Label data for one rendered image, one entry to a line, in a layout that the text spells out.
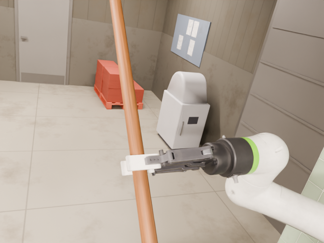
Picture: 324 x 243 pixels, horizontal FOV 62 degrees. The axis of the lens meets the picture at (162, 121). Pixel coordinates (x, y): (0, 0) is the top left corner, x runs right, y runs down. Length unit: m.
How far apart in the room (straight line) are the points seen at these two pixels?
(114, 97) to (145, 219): 5.42
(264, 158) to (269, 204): 0.16
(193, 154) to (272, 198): 0.32
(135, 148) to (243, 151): 0.25
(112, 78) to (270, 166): 5.19
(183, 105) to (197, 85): 0.44
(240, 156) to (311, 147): 2.74
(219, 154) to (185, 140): 4.06
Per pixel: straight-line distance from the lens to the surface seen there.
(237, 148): 0.64
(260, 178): 0.74
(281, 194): 0.81
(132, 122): 0.57
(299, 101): 3.47
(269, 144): 0.70
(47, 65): 7.02
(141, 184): 0.54
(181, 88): 4.41
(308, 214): 0.84
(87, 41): 6.97
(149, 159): 0.53
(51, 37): 6.88
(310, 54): 3.46
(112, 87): 5.80
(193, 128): 4.63
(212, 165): 0.62
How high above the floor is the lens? 2.26
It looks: 23 degrees down
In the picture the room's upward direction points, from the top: 12 degrees clockwise
